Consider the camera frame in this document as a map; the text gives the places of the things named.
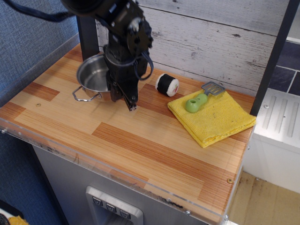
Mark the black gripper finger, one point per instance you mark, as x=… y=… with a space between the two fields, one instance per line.
x=131 y=99

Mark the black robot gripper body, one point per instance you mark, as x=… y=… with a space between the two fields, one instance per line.
x=125 y=70

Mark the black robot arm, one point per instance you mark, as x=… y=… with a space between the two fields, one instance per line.
x=123 y=18

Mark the plush sushi roll toy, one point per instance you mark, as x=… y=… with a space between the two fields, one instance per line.
x=167 y=85

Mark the clear acrylic table guard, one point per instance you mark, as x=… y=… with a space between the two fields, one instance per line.
x=146 y=151

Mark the yellow folded cloth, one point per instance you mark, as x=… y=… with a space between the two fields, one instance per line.
x=220 y=117

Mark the silver dispenser button panel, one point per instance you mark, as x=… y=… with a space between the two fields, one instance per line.
x=109 y=210

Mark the white ridged appliance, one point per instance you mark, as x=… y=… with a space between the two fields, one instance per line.
x=274 y=148

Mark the yellow black object on floor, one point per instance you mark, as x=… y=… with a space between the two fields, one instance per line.
x=12 y=217

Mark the dark left upright post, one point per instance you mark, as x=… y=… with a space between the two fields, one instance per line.
x=88 y=36

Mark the dark upright post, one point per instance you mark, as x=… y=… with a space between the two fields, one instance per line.
x=276 y=51
x=88 y=36

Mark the green handled toy spatula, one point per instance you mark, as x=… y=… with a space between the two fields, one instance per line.
x=210 y=88

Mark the dark right upright post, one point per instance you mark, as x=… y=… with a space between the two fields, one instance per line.
x=276 y=51

